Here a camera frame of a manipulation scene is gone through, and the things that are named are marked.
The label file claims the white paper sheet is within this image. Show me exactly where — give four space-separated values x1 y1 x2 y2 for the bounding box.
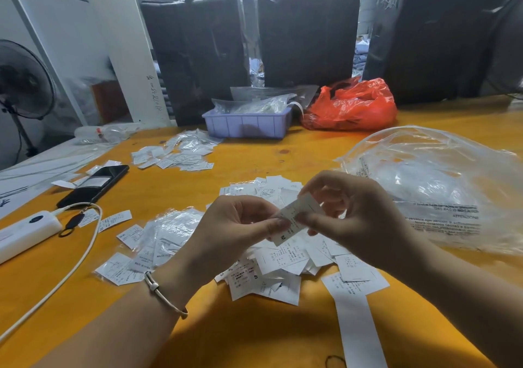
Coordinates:
0 138 116 219

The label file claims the pile of clear bagged labels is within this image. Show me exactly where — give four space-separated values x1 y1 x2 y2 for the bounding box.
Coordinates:
95 207 205 286

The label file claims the black standing fan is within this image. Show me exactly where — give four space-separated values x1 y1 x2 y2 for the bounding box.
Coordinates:
0 39 56 158

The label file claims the black key loop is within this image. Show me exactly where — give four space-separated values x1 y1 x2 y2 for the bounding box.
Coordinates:
58 212 86 238

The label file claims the white power bank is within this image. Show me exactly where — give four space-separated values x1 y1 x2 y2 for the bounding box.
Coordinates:
0 211 63 265

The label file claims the flat clear plastic bag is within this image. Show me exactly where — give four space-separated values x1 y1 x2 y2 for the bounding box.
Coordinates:
230 85 320 109

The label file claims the clear bag of labels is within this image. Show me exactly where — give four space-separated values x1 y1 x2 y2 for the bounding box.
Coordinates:
212 94 297 115

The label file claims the brown cardboard box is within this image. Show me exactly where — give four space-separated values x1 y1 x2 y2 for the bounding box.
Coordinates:
92 80 132 125

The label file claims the person's right hand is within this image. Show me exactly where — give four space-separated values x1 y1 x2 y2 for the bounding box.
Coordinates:
295 171 422 275

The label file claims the person's left hand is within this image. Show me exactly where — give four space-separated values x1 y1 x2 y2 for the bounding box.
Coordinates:
177 195 291 297

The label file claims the person's right forearm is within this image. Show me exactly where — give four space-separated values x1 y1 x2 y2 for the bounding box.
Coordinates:
394 239 523 368

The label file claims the red plastic bag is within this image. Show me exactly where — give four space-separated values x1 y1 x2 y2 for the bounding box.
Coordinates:
302 77 398 131

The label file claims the large clear printed plastic bag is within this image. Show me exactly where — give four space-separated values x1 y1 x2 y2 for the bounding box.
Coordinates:
335 126 523 257

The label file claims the clear plastic bottle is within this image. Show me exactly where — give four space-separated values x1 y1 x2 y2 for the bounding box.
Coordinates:
74 123 142 144

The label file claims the large black wrapped bundle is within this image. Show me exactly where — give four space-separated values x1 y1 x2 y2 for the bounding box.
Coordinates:
362 0 523 105

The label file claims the long white label strip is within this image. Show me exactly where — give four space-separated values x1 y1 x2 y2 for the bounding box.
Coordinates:
321 272 390 368

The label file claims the person's left forearm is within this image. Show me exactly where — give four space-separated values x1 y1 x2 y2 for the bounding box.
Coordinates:
33 267 193 368

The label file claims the pile of loose white labels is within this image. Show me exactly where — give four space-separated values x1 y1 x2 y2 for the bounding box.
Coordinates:
206 176 391 307

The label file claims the black smartphone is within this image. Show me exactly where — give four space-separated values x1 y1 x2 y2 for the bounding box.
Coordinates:
56 165 130 210

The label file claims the white printed care label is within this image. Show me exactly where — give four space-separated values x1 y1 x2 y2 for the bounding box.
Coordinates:
270 193 326 247

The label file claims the scattered heap of small labels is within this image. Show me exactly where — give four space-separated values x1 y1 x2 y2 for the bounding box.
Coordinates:
131 128 224 172

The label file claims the white pillar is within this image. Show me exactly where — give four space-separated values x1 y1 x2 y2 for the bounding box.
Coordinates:
78 0 172 129

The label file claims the lavender plastic basket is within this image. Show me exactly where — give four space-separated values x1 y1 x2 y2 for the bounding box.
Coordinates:
202 107 293 140

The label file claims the silver bracelet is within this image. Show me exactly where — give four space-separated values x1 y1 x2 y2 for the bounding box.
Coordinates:
144 272 189 320

